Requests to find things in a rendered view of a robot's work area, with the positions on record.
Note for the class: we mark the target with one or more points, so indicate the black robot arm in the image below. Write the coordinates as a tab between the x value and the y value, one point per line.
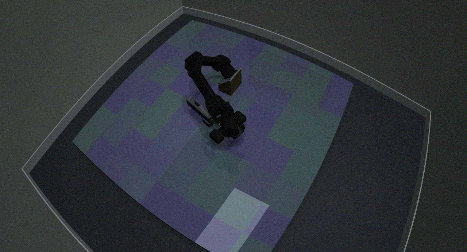
214	103

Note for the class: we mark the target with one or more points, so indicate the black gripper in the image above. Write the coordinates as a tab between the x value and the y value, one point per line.
218	135

